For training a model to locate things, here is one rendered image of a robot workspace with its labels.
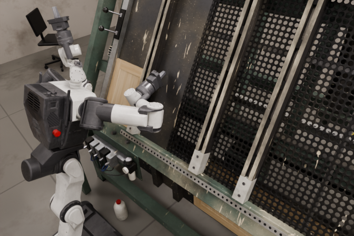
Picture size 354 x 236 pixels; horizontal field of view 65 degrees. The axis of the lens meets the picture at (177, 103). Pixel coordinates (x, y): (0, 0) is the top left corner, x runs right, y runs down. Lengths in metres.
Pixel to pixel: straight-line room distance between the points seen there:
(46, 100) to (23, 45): 4.22
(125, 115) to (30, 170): 0.57
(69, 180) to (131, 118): 0.61
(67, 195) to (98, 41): 1.07
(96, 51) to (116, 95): 0.39
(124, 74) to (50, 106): 0.68
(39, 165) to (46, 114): 0.31
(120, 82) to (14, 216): 1.55
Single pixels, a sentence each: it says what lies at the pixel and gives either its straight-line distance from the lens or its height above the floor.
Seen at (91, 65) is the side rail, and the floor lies 1.13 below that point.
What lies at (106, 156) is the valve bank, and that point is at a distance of 1.90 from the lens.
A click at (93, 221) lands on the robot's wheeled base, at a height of 0.19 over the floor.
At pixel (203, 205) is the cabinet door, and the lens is 2.13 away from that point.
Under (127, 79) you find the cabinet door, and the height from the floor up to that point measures 1.15.
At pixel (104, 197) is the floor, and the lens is 2.67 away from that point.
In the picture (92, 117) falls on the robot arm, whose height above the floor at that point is 1.32.
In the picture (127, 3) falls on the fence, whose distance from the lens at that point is 1.95.
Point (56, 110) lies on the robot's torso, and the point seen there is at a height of 1.33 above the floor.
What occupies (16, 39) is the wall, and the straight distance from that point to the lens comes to 5.50.
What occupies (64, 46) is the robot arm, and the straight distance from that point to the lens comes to 1.73.
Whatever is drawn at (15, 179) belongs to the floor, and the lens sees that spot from 3.17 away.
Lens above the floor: 2.10
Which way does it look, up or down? 36 degrees down
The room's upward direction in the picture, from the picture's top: 3 degrees counter-clockwise
